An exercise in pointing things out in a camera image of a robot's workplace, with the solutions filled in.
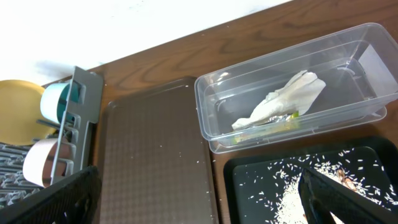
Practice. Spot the yellow round plate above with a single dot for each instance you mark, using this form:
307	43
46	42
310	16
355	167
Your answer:
20	110

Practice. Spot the black rectangular bin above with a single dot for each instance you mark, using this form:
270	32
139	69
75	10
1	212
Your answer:
385	150

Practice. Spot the green yellow snack wrapper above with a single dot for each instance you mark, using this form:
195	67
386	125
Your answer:
286	124

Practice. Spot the clear plastic container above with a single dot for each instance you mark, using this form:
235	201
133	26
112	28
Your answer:
358	65

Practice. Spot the pink bowl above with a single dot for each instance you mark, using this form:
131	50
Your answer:
38	162

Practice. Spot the spilled rice food waste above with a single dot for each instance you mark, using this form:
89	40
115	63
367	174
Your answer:
267	192

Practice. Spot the white tissue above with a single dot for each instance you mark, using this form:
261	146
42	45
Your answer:
296	96

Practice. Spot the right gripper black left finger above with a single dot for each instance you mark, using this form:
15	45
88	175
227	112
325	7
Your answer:
71	200

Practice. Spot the grey plastic dish rack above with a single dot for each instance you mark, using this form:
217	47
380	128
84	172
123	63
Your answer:
73	134

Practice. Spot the light blue bowl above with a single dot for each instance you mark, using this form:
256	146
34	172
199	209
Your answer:
54	98

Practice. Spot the dark brown serving tray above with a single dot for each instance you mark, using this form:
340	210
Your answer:
155	164

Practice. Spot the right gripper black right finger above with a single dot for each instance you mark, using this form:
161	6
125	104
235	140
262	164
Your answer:
322	198

